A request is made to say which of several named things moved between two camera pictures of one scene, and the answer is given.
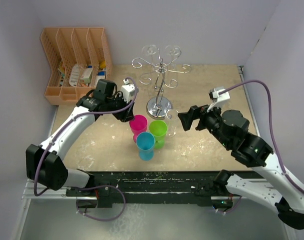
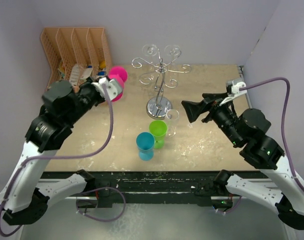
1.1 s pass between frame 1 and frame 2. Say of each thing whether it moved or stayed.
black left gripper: moved
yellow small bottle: stayed
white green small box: stayed
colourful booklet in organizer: stayed
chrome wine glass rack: stayed
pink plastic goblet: moved
